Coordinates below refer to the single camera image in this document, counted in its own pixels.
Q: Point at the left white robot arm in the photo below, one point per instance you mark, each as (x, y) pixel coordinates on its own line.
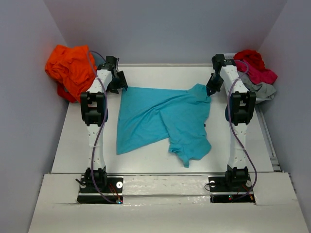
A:
(94, 111)

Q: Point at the white plastic laundry basket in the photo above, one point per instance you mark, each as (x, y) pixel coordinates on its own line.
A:
(229, 56)

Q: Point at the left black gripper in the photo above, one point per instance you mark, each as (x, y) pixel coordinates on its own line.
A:
(122, 83)

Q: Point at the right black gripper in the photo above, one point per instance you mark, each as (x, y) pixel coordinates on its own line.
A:
(210, 87)

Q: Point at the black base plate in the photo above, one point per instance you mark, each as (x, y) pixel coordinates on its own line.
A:
(110, 194)
(220, 192)

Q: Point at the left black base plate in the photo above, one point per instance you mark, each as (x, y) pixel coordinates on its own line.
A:
(110, 194)

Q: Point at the grey t shirt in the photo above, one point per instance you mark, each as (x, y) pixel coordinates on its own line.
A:
(263, 91)

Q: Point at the red t shirt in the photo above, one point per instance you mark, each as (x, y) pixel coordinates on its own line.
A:
(252, 57)

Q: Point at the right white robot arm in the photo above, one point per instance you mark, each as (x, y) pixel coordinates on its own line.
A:
(239, 112)

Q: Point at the orange t shirt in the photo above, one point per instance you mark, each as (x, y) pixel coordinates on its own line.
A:
(72, 69)

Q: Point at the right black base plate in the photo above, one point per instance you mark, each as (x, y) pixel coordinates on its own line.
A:
(220, 192)

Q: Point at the magenta t shirt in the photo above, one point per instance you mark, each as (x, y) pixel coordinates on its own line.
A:
(256, 76)

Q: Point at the teal t shirt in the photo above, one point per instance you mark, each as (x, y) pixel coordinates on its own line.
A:
(148, 115)

